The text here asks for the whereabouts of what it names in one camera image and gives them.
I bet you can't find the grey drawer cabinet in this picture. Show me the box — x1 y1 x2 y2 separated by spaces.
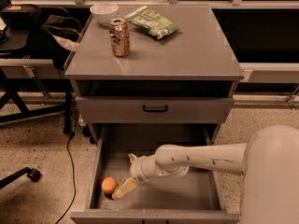
65 5 242 139

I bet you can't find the orange fruit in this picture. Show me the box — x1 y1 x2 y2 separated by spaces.
101 177 118 195

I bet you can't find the gold soda can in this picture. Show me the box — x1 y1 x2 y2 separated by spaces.
108 18 130 57

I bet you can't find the black drawer handle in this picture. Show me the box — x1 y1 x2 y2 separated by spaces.
142 105 168 113

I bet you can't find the green chip bag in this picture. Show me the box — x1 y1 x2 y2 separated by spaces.
124 6 179 40

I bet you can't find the black floor cable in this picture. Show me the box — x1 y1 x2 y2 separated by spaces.
54 131 78 224

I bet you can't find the closed grey top drawer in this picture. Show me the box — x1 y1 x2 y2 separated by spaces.
76 96 234 124

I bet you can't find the black office chair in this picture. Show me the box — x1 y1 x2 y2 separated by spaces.
0 167 41 189

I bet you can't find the black pouch on desk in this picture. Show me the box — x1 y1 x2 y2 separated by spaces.
1 4 41 30

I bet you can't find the white bowl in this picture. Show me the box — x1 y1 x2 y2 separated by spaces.
90 2 119 26

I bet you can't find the dark bag with straps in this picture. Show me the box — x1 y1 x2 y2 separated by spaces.
42 15 82 70

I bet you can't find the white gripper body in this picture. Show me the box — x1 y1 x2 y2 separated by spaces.
129 155 163 183

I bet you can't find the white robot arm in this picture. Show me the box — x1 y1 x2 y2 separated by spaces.
112 125 299 224

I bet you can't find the open grey middle drawer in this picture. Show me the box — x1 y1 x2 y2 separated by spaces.
71 124 238 224

